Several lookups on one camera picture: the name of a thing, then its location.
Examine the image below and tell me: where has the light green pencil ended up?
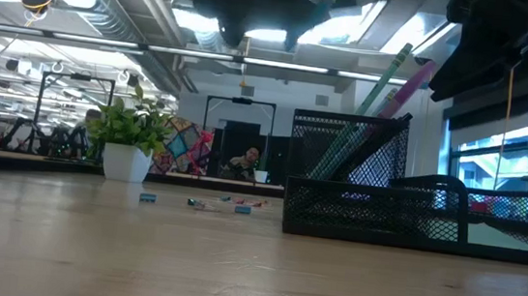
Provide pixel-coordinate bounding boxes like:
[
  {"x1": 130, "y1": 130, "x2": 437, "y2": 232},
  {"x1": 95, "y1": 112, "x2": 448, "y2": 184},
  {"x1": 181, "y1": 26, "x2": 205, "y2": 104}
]
[{"x1": 308, "y1": 34, "x2": 415, "y2": 188}]

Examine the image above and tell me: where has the grey-blue pencil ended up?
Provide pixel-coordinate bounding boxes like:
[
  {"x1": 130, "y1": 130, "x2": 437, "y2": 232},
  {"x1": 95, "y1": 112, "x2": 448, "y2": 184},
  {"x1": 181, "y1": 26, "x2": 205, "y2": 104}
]
[{"x1": 333, "y1": 82, "x2": 401, "y2": 187}]

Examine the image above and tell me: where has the black mesh desk organizer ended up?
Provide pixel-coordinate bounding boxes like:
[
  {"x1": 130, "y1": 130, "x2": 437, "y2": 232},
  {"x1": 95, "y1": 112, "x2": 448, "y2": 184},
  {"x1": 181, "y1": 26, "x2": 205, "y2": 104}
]
[{"x1": 279, "y1": 105, "x2": 528, "y2": 266}]

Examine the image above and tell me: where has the long ceiling light strip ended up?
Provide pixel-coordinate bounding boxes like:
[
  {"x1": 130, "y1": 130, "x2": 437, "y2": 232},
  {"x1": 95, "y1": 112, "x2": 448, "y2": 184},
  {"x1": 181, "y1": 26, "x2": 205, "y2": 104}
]
[{"x1": 0, "y1": 22, "x2": 412, "y2": 85}]

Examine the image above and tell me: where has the black background monitor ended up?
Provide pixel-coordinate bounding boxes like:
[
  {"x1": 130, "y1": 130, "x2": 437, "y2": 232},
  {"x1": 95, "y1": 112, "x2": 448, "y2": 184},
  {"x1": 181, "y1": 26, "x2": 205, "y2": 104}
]
[{"x1": 216, "y1": 119, "x2": 263, "y2": 166}]

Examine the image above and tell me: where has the person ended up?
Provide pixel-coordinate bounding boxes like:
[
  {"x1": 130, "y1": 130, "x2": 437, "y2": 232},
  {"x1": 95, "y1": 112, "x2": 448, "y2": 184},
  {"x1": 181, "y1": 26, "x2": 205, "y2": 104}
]
[
  {"x1": 219, "y1": 142, "x2": 266, "y2": 184},
  {"x1": 73, "y1": 106, "x2": 104, "y2": 148}
]

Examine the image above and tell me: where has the colourful patterned panel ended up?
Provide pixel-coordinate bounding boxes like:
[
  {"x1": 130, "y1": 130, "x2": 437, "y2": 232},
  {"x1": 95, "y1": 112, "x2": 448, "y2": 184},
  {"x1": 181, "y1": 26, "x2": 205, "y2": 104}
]
[{"x1": 148, "y1": 113, "x2": 219, "y2": 179}]

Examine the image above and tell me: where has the green plant in white pot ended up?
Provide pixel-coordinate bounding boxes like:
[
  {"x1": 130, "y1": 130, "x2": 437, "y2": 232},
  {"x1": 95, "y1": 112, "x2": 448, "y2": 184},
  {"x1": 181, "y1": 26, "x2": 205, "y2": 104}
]
[{"x1": 80, "y1": 78, "x2": 180, "y2": 188}]

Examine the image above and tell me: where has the background black robot rig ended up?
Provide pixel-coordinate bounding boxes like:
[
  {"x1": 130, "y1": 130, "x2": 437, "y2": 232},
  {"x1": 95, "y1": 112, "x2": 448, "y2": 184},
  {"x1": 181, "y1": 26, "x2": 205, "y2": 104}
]
[{"x1": 0, "y1": 115, "x2": 95, "y2": 161}]

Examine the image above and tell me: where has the black background camera stand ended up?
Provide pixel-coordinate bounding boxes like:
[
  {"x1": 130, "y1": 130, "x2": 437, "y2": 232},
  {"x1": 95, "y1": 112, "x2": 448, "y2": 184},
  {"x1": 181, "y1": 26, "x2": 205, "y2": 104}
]
[
  {"x1": 32, "y1": 70, "x2": 117, "y2": 162},
  {"x1": 197, "y1": 93, "x2": 279, "y2": 185}
]

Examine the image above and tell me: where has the black ceiling camera dome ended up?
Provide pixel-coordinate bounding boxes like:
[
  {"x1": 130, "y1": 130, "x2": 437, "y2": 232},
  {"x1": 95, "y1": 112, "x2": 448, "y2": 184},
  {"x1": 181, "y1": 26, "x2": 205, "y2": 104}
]
[{"x1": 18, "y1": 0, "x2": 56, "y2": 17}]

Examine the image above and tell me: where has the black metal table frame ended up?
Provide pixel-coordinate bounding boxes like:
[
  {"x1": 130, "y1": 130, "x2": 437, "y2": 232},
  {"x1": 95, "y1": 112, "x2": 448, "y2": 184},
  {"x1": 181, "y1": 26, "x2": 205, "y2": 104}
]
[{"x1": 0, "y1": 149, "x2": 287, "y2": 199}]

